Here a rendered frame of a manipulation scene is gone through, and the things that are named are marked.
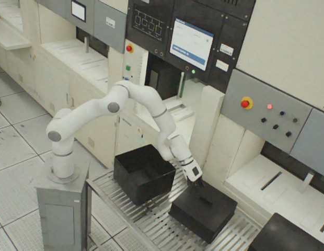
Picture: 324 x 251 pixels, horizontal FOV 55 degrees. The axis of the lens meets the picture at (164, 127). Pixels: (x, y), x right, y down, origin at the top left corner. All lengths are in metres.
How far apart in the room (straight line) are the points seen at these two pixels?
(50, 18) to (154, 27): 1.67
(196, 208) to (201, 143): 0.40
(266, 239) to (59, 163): 1.19
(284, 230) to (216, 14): 1.13
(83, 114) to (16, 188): 1.54
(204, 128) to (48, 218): 1.14
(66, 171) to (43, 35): 1.89
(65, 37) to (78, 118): 2.05
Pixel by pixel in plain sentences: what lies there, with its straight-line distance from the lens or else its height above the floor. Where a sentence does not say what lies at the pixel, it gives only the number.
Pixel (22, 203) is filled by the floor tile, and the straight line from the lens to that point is 2.94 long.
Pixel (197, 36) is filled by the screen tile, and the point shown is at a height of 1.63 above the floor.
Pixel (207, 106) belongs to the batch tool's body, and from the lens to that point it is 1.80.
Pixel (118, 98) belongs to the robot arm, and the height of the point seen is 1.41.
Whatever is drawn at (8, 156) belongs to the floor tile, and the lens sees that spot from 3.39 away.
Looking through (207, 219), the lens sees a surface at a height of 0.86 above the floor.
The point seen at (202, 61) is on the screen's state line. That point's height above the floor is 1.51.
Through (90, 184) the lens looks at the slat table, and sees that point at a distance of 1.97.
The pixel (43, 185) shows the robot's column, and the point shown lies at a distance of 1.99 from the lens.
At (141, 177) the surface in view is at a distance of 2.02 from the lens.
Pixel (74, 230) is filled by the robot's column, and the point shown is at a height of 0.37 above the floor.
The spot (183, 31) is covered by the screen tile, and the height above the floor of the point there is 1.63.
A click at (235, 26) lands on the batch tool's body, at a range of 1.66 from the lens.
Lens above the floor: 2.20
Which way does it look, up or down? 35 degrees down
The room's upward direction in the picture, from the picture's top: 11 degrees clockwise
